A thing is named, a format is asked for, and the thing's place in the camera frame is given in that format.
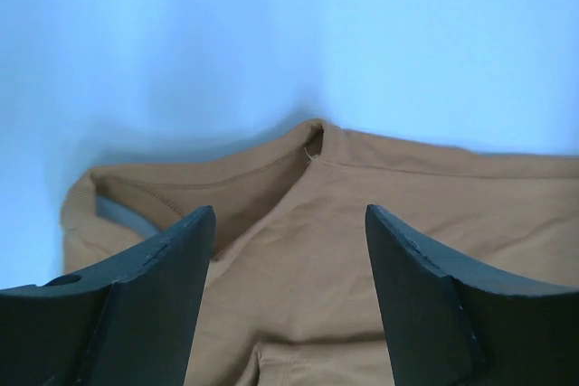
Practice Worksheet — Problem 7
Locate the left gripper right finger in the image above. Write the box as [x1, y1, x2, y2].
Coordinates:
[365, 205, 578, 386]

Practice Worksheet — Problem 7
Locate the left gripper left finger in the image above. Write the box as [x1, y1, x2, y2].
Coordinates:
[1, 206, 216, 386]

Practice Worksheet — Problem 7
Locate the tan tank top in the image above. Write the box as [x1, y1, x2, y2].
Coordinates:
[61, 119, 578, 385]

